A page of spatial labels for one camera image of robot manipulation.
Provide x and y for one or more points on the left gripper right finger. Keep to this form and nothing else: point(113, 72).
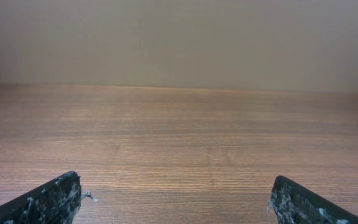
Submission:
point(295, 204)

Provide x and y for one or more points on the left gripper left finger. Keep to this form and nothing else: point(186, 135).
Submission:
point(56, 201)

